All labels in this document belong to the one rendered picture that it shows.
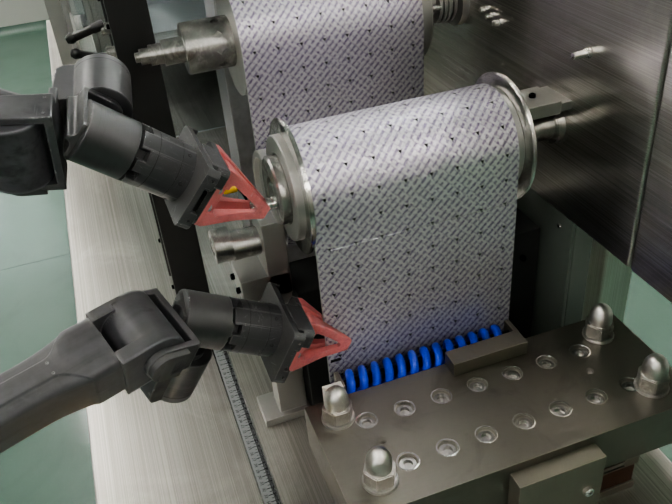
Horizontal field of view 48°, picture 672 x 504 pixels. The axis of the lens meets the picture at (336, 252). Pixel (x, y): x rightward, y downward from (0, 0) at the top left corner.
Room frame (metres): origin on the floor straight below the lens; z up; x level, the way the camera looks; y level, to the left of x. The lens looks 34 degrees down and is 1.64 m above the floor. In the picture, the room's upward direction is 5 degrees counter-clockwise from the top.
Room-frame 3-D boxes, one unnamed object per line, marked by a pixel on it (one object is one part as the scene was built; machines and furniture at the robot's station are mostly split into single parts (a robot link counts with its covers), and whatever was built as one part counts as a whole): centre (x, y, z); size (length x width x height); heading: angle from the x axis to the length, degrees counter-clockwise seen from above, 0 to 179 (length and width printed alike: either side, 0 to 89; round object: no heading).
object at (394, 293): (0.68, -0.09, 1.11); 0.23 x 0.01 x 0.18; 107
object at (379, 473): (0.48, -0.02, 1.05); 0.04 x 0.04 x 0.04
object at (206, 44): (0.93, 0.14, 1.33); 0.06 x 0.06 x 0.06; 17
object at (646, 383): (0.57, -0.33, 1.05); 0.04 x 0.04 x 0.04
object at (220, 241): (0.71, 0.13, 1.18); 0.04 x 0.02 x 0.04; 17
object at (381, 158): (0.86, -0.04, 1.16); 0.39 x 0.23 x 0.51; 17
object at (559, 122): (0.78, -0.24, 1.25); 0.07 x 0.04 x 0.04; 107
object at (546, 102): (0.78, -0.24, 1.28); 0.06 x 0.05 x 0.02; 107
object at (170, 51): (0.91, 0.19, 1.33); 0.06 x 0.03 x 0.03; 107
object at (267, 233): (0.72, 0.09, 1.05); 0.06 x 0.05 x 0.31; 107
